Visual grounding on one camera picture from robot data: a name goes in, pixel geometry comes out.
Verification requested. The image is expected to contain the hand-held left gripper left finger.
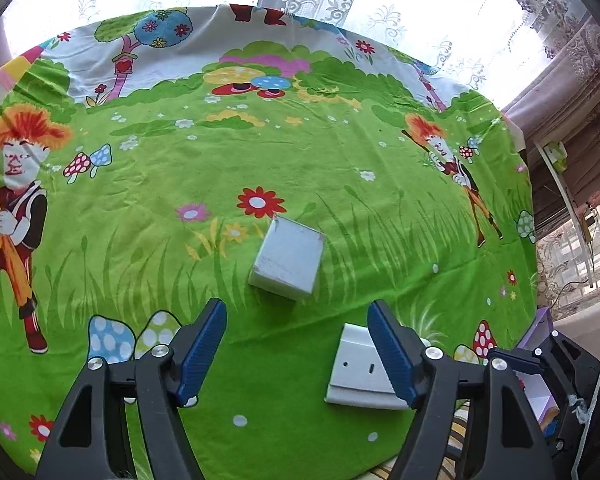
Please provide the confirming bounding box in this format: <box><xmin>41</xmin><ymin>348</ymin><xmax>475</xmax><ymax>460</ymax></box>
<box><xmin>34</xmin><ymin>297</ymin><xmax>228</xmax><ymax>480</ymax></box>

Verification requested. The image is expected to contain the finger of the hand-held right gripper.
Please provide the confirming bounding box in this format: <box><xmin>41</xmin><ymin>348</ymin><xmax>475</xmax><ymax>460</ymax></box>
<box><xmin>549</xmin><ymin>331</ymin><xmax>600</xmax><ymax>402</ymax></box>
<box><xmin>505</xmin><ymin>347</ymin><xmax>548</xmax><ymax>376</ymax></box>

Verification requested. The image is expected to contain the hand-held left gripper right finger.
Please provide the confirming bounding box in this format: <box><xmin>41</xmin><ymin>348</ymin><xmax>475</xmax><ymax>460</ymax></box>
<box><xmin>367</xmin><ymin>300</ymin><xmax>551</xmax><ymax>480</ymax></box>

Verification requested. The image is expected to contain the green cartoon printed blanket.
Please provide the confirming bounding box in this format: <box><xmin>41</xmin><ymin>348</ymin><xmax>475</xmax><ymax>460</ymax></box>
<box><xmin>0</xmin><ymin>6</ymin><xmax>538</xmax><ymax>476</ymax></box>

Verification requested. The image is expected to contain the mauve patterned curtain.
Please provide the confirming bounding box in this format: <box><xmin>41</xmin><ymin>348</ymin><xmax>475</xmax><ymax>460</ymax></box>
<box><xmin>500</xmin><ymin>10</ymin><xmax>600</xmax><ymax>221</ymax></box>

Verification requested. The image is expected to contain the plain white scuffed box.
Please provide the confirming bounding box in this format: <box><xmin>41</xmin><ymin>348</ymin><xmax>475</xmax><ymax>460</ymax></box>
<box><xmin>247</xmin><ymin>214</ymin><xmax>326</xmax><ymax>303</ymax></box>

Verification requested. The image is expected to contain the white lace curtain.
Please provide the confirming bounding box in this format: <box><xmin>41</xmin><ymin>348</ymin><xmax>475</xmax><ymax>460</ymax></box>
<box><xmin>2</xmin><ymin>0</ymin><xmax>596</xmax><ymax>111</ymax></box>

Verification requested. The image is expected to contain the white green paper card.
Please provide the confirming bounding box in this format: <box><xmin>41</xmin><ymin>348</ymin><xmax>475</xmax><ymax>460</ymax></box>
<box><xmin>542</xmin><ymin>141</ymin><xmax>568</xmax><ymax>173</ymax></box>

